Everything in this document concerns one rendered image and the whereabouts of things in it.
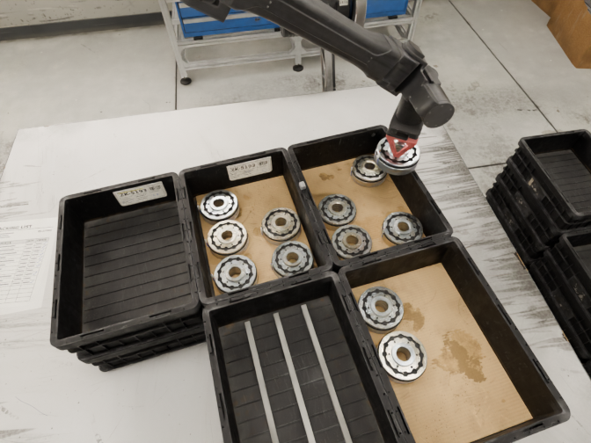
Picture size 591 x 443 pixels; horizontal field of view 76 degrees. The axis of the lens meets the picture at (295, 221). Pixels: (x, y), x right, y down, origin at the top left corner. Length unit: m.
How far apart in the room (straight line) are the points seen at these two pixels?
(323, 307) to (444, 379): 0.30
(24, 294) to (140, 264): 0.39
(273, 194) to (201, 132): 0.52
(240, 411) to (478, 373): 0.51
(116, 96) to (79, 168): 1.59
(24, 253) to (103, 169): 0.37
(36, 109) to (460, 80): 2.98
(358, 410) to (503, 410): 0.29
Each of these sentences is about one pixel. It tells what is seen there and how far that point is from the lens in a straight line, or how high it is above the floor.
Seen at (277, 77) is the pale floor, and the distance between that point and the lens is 2.95.
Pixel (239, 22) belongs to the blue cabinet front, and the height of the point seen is 0.38.
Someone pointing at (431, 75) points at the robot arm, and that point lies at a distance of 0.81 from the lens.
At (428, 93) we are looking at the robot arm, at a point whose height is 1.25.
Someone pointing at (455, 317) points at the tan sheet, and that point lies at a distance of 0.97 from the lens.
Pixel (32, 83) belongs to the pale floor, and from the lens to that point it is 3.51.
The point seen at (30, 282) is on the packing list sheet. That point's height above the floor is 0.70.
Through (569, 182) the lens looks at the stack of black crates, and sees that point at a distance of 1.89.
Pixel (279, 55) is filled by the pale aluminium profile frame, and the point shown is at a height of 0.13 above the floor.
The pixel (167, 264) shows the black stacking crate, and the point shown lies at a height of 0.83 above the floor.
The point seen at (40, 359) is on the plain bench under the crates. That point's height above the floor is 0.70.
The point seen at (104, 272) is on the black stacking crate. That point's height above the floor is 0.83.
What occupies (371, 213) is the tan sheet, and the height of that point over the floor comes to 0.83.
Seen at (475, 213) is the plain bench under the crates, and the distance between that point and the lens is 1.32.
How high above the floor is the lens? 1.68
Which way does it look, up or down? 56 degrees down
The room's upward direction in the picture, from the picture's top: 1 degrees counter-clockwise
